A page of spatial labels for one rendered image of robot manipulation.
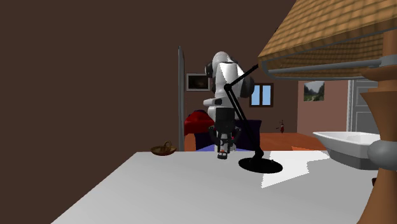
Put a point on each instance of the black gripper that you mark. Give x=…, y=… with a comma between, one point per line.
x=224, y=119

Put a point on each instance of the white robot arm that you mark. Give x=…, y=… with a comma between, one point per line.
x=220, y=81

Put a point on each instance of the small white red object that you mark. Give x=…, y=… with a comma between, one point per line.
x=223, y=154

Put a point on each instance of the red sofa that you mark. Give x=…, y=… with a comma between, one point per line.
x=197, y=121

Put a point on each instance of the black desk lamp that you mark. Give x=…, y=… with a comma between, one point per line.
x=260, y=166

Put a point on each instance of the brown framed window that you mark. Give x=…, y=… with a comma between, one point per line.
x=262, y=95

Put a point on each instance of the grey upright panel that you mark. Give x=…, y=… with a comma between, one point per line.
x=181, y=99

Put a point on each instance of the small red figure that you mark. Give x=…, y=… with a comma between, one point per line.
x=282, y=127

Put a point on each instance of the brown wicker basket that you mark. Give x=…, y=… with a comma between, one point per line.
x=163, y=150

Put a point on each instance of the white rectangular bowl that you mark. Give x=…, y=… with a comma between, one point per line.
x=344, y=142

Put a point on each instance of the grey panelled door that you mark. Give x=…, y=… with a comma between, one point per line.
x=361, y=111

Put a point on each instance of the dark framed wall picture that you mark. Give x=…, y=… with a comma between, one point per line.
x=197, y=82

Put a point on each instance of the landscape wall picture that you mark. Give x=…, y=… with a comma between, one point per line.
x=314, y=91

